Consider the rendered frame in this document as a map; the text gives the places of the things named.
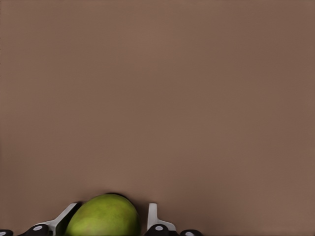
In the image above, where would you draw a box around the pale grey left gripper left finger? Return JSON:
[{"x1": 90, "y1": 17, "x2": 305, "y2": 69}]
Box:
[{"x1": 18, "y1": 202, "x2": 80, "y2": 236}]

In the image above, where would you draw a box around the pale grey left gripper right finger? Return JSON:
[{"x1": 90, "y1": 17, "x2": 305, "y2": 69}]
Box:
[{"x1": 144, "y1": 203, "x2": 178, "y2": 236}]

